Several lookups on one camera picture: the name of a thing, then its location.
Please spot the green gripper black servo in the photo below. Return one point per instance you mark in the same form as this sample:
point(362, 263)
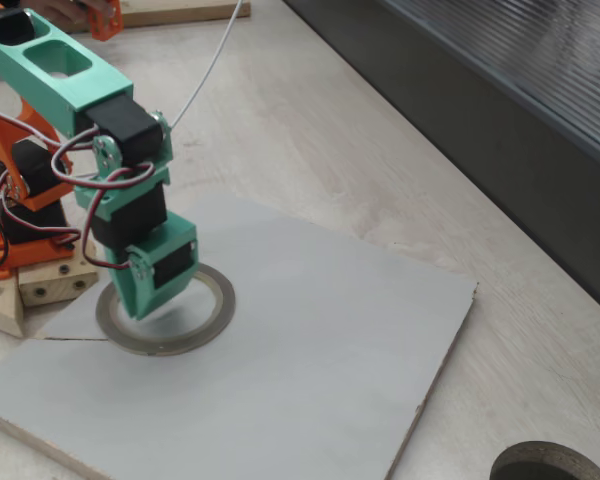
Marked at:
point(172, 264)

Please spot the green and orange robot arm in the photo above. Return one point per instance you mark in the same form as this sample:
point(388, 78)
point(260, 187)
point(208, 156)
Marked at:
point(95, 90)

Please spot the person's hand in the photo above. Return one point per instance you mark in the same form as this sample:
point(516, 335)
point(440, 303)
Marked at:
point(65, 12)

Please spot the wooden block with screw holes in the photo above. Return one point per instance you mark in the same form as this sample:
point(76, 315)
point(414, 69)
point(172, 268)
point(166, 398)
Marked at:
point(55, 287)

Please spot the white laminated board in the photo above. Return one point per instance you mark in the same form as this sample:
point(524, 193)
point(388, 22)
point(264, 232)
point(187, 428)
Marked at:
point(280, 400)

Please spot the long wooden plank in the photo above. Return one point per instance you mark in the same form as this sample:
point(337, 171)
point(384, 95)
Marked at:
point(180, 14)

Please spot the ribbed desk partition screen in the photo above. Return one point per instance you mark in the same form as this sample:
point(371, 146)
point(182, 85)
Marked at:
point(480, 125)

